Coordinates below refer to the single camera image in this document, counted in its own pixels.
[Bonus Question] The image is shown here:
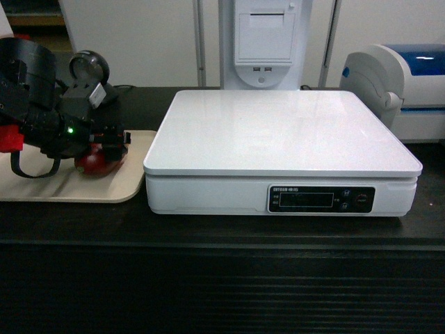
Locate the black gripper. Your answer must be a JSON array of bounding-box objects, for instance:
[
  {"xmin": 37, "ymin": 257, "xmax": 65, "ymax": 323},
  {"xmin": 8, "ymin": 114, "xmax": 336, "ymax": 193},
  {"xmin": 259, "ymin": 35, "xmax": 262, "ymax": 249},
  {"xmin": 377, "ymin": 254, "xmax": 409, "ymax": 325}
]
[{"xmin": 21, "ymin": 82, "xmax": 131, "ymax": 163}]

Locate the dark red mango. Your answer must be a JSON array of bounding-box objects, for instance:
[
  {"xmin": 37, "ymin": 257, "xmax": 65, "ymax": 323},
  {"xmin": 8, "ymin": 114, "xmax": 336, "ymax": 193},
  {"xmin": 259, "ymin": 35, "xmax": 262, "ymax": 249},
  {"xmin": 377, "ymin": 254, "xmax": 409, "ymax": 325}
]
[{"xmin": 74, "ymin": 143, "xmax": 126, "ymax": 177}]

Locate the white checkout scale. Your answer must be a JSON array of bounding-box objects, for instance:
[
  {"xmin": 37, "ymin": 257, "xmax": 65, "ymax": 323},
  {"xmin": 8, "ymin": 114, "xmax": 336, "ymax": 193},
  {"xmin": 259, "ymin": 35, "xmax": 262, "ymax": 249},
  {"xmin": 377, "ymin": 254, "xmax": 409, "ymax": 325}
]
[{"xmin": 143, "ymin": 90, "xmax": 423, "ymax": 216}]

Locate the beige plastic tray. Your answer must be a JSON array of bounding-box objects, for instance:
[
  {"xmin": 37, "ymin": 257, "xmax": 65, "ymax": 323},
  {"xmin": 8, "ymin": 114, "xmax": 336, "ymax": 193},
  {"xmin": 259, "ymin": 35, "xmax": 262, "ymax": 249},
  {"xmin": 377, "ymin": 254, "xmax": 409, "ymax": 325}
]
[{"xmin": 1, "ymin": 130, "xmax": 156, "ymax": 203}]

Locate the black round barcode scanner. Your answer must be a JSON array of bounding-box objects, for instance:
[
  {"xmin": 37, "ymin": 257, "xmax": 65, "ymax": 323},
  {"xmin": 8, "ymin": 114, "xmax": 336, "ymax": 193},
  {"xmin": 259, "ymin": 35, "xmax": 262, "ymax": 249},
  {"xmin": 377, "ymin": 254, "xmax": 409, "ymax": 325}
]
[{"xmin": 69, "ymin": 50, "xmax": 119, "ymax": 105}]

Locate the red block on wrist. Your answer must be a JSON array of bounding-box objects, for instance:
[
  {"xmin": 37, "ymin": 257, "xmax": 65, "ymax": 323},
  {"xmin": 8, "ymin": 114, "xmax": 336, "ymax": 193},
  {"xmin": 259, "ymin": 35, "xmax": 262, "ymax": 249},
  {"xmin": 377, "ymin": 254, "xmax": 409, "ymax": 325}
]
[{"xmin": 0, "ymin": 125, "xmax": 24, "ymax": 153}]

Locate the white receipt printer kiosk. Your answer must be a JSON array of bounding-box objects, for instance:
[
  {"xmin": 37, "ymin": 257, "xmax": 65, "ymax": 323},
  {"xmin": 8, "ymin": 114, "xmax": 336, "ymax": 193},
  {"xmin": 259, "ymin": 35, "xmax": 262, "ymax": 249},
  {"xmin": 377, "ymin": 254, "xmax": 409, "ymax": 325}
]
[{"xmin": 218, "ymin": 0, "xmax": 313, "ymax": 90}]

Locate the white blue label printer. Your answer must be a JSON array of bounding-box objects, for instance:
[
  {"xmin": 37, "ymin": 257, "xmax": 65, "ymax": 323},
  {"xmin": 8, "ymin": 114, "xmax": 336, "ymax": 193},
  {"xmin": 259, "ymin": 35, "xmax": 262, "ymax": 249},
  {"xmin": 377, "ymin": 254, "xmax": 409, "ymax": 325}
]
[{"xmin": 339, "ymin": 43, "xmax": 444, "ymax": 143}]

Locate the black strap loop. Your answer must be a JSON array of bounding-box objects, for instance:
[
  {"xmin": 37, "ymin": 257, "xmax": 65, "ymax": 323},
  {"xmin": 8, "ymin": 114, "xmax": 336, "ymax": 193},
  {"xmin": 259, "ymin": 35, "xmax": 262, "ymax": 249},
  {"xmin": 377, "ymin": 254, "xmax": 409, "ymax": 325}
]
[{"xmin": 9, "ymin": 151, "xmax": 61, "ymax": 179}]

